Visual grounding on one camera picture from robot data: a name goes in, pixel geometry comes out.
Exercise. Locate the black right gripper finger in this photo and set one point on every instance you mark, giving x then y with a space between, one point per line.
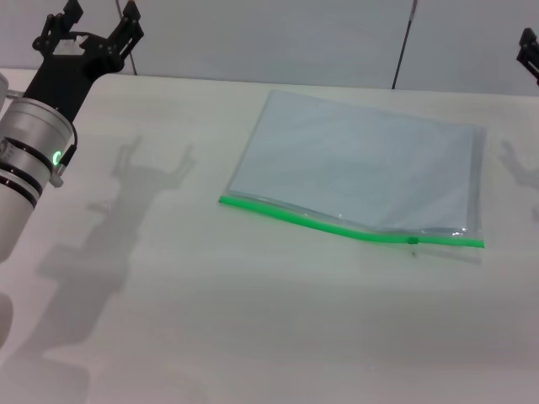
529 50

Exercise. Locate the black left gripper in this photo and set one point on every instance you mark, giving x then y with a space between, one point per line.
63 84

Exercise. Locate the clear document bag green zipper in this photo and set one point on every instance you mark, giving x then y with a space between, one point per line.
358 160

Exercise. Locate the green zipper slider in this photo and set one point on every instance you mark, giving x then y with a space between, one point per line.
413 240

